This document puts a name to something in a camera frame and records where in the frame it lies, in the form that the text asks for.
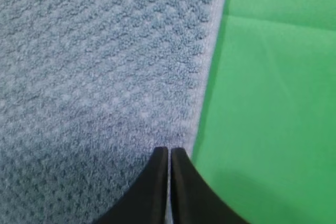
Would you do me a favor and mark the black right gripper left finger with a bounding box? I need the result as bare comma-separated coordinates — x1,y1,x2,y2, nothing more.
98,147,168,224

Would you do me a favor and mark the green table cover cloth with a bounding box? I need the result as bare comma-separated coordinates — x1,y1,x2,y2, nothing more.
193,0,335,223

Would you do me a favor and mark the blue waffle-weave towel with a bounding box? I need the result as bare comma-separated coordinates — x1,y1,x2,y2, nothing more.
1,0,225,223

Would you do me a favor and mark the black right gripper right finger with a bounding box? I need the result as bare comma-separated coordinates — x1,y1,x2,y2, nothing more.
171,148,247,224

